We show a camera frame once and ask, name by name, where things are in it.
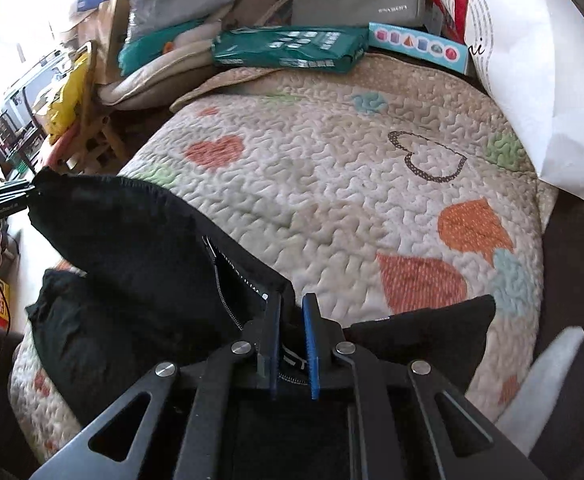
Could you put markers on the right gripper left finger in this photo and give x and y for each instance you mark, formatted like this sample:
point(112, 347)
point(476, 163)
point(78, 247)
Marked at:
point(268, 344)

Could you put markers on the wooden chair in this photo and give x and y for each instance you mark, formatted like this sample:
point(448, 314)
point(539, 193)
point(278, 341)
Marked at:
point(91, 144)

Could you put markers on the heart-patterned quilted bedspread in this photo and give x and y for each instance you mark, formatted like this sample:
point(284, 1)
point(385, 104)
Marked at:
point(399, 195)

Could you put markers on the white sock foot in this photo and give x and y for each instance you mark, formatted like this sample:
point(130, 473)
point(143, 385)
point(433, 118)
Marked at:
point(529, 411)

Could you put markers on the black pants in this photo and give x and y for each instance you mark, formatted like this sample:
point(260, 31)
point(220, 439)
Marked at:
point(150, 279)

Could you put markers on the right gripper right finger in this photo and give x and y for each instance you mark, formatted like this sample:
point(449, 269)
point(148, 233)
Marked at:
point(322, 335)

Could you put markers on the light blue shapes toy box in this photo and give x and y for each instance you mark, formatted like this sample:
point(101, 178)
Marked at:
point(420, 45)

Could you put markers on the folded beige blankets stack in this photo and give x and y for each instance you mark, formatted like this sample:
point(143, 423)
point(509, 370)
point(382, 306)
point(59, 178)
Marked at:
point(164, 38)

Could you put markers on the white pillow with red print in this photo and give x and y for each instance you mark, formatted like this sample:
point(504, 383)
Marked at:
point(529, 55)

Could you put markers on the teal wipes package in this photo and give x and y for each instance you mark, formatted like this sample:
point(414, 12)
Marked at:
point(331, 49)

